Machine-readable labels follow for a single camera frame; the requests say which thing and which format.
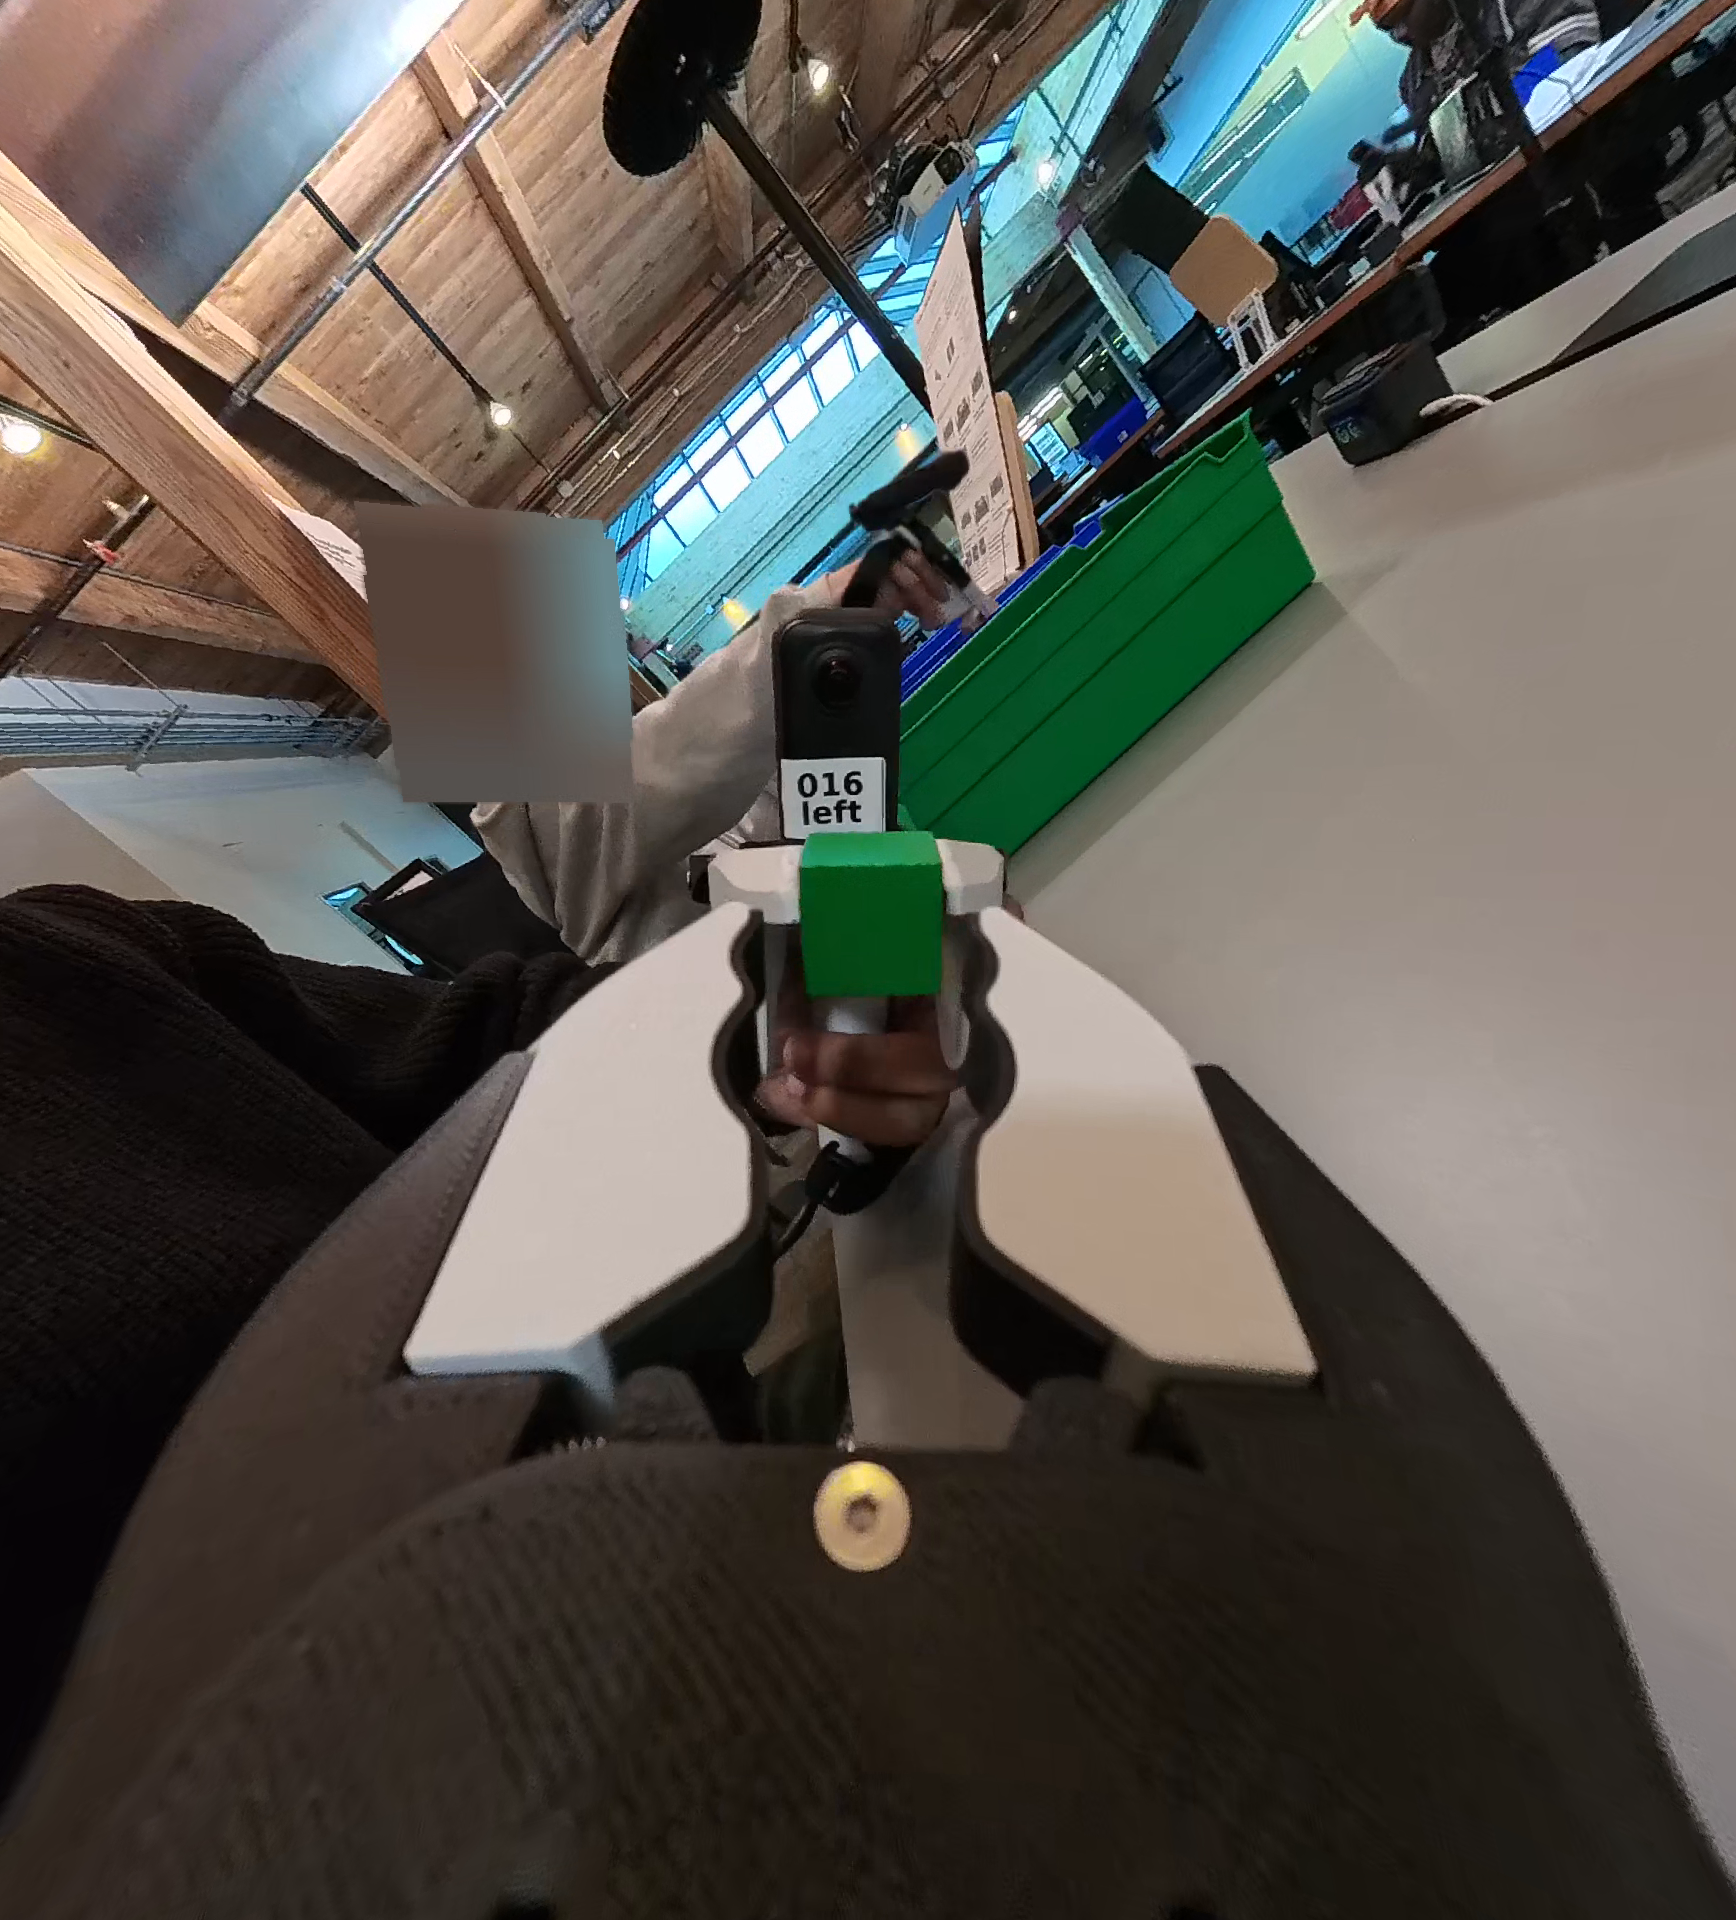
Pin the white paper notice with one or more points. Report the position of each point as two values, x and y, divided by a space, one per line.
329 549

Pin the white ceiling projector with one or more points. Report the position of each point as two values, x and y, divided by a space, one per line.
936 172

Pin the black steel pole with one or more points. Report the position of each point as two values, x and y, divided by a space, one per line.
823 240

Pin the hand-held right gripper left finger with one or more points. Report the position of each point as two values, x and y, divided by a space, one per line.
599 1184

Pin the green cube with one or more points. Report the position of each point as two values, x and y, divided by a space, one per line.
868 922

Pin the person's left hand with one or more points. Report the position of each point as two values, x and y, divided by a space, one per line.
868 1092

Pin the green plastic bin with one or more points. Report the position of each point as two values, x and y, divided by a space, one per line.
1108 674

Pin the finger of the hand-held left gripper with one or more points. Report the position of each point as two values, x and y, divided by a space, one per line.
976 878
756 882

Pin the long wooden table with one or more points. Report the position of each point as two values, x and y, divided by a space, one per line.
1482 195

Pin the person's left forearm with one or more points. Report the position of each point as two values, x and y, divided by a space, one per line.
493 1034

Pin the wooden stand board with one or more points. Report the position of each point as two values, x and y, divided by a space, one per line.
1221 270

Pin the blue storage bin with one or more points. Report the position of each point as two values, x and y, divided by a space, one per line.
1117 428

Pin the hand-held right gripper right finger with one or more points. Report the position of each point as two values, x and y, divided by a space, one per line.
1139 1184

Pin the black charger box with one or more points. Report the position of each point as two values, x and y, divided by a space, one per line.
1379 412

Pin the black round fan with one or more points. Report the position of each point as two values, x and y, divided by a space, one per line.
672 82

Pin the standing instruction board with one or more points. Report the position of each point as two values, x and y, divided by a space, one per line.
967 344

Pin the clear acrylic box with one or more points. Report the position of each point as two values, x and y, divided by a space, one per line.
1250 331

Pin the blue plastic bin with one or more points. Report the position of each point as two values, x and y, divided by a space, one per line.
1062 562

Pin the wooden pillar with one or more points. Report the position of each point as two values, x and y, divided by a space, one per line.
132 404

